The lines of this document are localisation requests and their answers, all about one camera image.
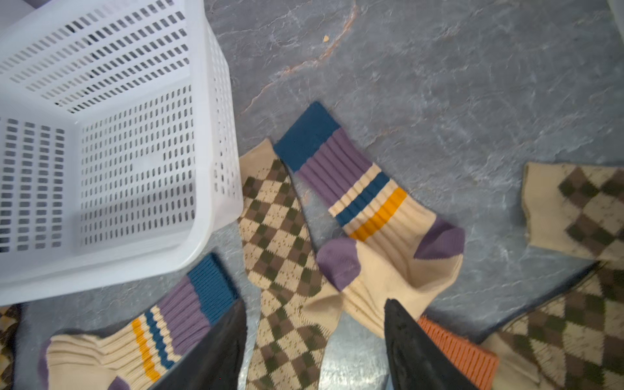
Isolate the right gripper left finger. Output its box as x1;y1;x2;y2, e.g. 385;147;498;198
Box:
154;299;247;389

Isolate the tan argyle sock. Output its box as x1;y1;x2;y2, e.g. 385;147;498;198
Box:
479;162;624;390
238;140;343;389

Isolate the striped beige purple sock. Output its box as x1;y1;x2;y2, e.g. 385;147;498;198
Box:
38;253;239;389
275;102;465;337

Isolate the white plastic perforated basket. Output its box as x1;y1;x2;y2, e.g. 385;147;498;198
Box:
1;0;242;305

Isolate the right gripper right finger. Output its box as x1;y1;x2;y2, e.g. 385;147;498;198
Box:
384;299;475;389

